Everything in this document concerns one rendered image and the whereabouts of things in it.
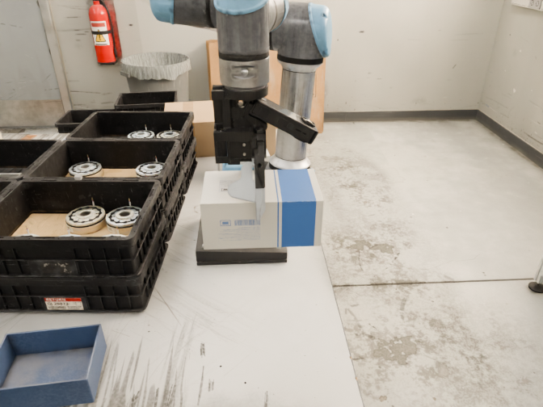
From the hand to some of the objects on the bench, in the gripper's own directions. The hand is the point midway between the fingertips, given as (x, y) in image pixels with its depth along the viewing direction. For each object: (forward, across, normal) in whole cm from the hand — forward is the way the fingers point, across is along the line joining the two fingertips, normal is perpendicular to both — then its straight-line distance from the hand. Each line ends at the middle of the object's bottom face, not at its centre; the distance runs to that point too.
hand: (261, 199), depth 78 cm
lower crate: (+41, -31, -48) cm, 70 cm away
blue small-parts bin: (+41, +2, -45) cm, 61 cm away
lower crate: (+41, -91, -44) cm, 110 cm away
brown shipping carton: (+42, -126, -28) cm, 136 cm away
